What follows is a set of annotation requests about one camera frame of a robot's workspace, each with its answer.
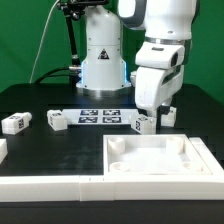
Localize white square tabletop part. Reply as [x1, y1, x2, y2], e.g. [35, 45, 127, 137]
[103, 135, 212, 175]

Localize white cable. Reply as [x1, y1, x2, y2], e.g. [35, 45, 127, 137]
[29, 0, 61, 84]

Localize white U-shaped obstacle fence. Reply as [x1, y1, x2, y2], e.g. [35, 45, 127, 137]
[0, 137, 224, 202]

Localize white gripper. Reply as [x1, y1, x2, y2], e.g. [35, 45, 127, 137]
[135, 42, 185, 117]

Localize white marker sheet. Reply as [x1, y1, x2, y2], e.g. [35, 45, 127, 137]
[62, 109, 137, 125]

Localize black camera stand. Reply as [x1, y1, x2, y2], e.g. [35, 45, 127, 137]
[57, 0, 110, 66]

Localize black cables at base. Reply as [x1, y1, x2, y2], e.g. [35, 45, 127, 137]
[33, 66, 83, 85]

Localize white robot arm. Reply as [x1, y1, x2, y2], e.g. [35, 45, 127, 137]
[77, 0, 199, 115]

